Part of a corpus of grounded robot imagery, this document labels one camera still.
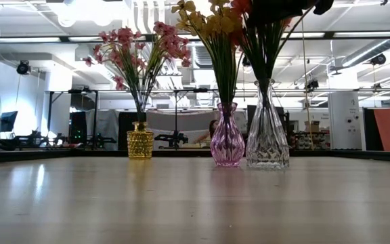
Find black computer monitor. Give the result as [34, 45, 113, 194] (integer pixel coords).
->
[0, 110, 19, 134]

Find cardboard box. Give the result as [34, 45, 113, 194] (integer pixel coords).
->
[304, 120, 321, 134]

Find yellow artificial flower bunch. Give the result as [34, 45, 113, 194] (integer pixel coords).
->
[201, 0, 246, 109]
[171, 0, 216, 109]

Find pink ribbed glass vase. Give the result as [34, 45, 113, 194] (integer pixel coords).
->
[209, 102, 246, 167]

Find tall clear glass vase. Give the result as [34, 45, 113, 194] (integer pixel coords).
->
[245, 78, 290, 170]

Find black partition panel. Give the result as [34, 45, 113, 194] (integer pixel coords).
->
[118, 111, 148, 151]

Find white partition board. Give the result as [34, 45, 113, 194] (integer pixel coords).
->
[146, 108, 248, 151]

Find person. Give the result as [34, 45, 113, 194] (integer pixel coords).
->
[194, 119, 220, 146]

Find overhead light bar frame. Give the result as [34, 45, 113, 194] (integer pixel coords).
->
[0, 31, 390, 43]

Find yellow hanging rope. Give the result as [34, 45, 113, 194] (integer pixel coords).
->
[301, 16, 314, 150]

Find white column with panel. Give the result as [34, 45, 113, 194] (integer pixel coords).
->
[328, 67, 362, 150]

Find silver ventilation duct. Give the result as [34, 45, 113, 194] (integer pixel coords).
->
[183, 0, 232, 70]

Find storage shelf with bins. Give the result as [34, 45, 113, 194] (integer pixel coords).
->
[291, 131, 331, 150]

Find black metal frame stand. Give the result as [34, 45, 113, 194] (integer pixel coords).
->
[47, 89, 100, 150]

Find black tower with green lights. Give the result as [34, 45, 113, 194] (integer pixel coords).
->
[70, 111, 88, 145]

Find black table frame rails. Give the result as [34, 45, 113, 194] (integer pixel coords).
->
[0, 148, 390, 164]

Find grey cover cloth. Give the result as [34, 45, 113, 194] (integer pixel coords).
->
[85, 108, 120, 150]

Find yellow textured glass vase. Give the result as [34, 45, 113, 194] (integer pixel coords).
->
[126, 121, 155, 159]

